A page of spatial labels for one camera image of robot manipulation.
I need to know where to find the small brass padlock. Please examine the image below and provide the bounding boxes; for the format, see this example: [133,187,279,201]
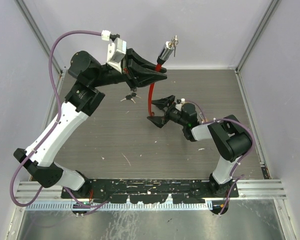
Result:
[199,112,207,124]

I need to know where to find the blue slotted cable duct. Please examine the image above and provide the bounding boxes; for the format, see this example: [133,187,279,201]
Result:
[26,200,213,211]

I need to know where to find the red cable lock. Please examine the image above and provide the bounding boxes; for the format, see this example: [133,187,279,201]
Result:
[146,41,176,117]

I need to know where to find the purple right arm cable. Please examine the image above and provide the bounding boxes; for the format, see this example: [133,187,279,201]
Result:
[184,100,256,216]

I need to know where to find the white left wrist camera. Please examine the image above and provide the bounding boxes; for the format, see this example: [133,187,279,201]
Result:
[106,37,127,74]

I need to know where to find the black-headed key bunch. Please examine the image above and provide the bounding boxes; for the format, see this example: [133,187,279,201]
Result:
[120,92,141,104]

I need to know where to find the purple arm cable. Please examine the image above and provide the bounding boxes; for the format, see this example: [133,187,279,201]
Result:
[9,29,111,207]
[184,100,256,216]

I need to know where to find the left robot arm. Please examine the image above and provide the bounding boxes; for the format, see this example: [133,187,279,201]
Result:
[13,48,167,198]

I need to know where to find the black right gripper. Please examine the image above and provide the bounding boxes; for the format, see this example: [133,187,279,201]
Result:
[146,95,187,129]

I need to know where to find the cable lock keys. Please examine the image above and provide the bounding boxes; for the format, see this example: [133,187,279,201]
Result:
[170,35,179,57]

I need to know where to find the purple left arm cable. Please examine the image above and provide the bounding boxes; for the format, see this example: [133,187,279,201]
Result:
[9,29,111,207]

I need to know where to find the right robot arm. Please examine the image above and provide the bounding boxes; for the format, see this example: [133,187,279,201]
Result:
[147,95,255,197]

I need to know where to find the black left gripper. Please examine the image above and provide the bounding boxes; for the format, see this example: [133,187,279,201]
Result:
[90,46,168,92]

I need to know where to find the aluminium frame rail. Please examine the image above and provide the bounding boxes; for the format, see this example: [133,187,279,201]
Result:
[15,181,63,201]

